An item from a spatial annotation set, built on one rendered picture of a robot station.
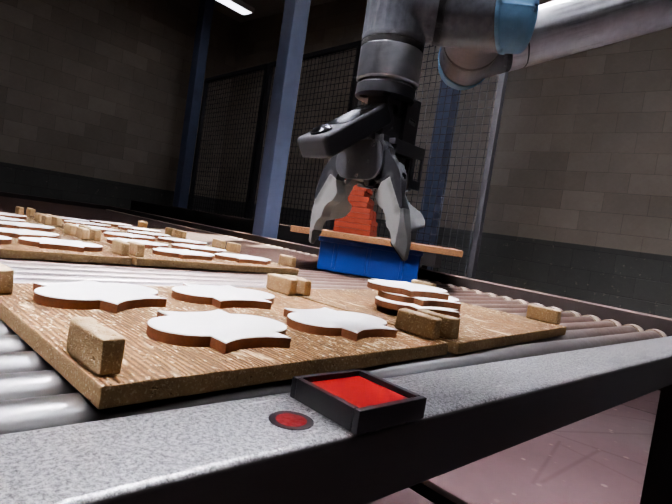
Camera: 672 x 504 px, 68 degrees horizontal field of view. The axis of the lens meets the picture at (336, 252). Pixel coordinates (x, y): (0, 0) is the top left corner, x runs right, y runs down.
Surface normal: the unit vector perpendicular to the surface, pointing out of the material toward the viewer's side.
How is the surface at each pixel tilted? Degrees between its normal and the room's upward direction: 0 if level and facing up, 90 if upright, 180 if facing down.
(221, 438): 0
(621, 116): 90
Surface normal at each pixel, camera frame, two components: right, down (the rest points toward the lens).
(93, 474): 0.15, -0.99
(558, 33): -0.01, 0.39
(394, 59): 0.00, 0.05
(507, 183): -0.63, -0.06
